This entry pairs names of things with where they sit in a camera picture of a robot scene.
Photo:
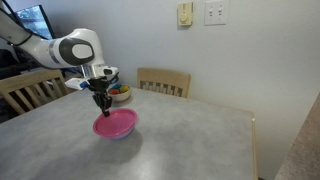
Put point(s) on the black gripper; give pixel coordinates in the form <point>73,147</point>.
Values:
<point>98,84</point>

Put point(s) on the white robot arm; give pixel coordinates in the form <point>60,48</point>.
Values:
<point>40,50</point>

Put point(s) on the white ceramic bowl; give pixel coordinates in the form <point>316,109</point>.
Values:
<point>122,97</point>

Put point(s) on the red toy piece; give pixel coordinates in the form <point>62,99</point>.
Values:
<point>114,91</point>

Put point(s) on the blue toy piece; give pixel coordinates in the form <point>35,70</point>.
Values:
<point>116,86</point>

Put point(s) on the yellow toy piece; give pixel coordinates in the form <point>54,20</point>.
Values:
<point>124,89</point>

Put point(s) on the wooden chair back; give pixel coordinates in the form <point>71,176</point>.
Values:
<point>163,77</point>

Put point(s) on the light wooden slatted chair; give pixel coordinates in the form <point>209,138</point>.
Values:
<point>26,80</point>

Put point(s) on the black framed monitor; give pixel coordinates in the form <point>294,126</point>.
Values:
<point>33,20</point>

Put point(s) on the brown speckled countertop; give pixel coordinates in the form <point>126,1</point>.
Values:
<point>303,153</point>

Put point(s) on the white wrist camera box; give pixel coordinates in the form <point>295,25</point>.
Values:
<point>75,83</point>

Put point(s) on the beige wall thermostat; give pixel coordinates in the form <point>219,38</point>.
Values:
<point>185,14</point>

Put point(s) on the white light switch plate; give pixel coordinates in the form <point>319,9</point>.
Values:
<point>216,12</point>

